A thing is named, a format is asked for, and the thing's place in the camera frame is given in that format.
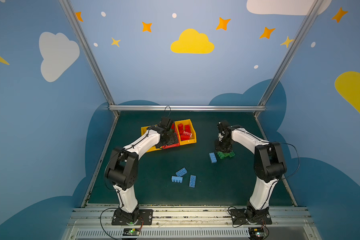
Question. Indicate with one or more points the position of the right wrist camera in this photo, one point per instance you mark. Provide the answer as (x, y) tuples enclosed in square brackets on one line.
[(223, 128)]

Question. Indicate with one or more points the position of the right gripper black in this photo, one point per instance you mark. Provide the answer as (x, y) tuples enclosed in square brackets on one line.
[(222, 145)]

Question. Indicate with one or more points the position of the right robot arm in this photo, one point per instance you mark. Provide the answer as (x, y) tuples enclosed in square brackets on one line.
[(269, 164)]

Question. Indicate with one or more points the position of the left aluminium frame post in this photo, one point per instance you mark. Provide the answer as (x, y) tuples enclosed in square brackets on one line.
[(76, 26)]

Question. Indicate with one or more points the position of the red lego brick top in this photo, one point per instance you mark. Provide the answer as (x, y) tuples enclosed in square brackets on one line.
[(181, 129)]

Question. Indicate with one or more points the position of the horizontal aluminium frame bar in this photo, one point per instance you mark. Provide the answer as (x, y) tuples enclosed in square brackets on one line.
[(187, 108)]

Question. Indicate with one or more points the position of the yellow bin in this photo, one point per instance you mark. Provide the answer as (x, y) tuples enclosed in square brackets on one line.
[(144, 130), (193, 140)]

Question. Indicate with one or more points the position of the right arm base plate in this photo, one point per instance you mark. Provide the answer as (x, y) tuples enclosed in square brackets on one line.
[(250, 217)]

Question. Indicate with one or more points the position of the large red lego brick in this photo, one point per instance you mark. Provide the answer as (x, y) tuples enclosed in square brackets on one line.
[(186, 136)]

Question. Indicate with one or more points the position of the red bin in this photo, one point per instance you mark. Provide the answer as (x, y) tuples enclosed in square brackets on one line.
[(172, 145)]

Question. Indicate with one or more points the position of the green lego brick studs side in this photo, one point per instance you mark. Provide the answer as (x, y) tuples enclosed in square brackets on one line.
[(221, 155)]

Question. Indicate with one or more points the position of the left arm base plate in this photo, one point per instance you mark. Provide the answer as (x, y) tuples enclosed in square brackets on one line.
[(137, 217)]

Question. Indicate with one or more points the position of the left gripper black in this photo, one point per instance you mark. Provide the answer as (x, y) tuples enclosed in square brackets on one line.
[(170, 139)]

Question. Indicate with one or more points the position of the right controller board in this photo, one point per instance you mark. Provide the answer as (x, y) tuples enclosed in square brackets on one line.
[(256, 233)]

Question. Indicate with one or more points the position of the blue lego on green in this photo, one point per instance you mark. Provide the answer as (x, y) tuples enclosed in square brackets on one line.
[(176, 179)]

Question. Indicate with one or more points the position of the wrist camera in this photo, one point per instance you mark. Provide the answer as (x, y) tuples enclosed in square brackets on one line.
[(223, 128), (166, 123)]

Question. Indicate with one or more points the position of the right aluminium frame post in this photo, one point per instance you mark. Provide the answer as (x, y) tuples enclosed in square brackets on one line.
[(303, 30)]

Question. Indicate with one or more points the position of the aluminium frame post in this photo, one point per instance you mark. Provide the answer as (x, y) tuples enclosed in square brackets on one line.
[(76, 26), (303, 30)]

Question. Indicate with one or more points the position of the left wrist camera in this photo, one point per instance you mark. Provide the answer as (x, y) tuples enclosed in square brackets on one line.
[(166, 123)]

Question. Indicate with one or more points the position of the controller board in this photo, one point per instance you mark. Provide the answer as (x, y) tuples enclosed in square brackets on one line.
[(131, 232), (256, 233)]

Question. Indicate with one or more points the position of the blue lego brick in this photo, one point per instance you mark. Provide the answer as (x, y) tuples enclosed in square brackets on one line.
[(192, 183), (213, 157), (181, 172)]

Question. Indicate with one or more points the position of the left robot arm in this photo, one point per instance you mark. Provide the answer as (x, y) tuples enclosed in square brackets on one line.
[(123, 167)]

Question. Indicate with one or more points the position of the left controller board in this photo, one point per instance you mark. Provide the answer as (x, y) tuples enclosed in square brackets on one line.
[(131, 232)]

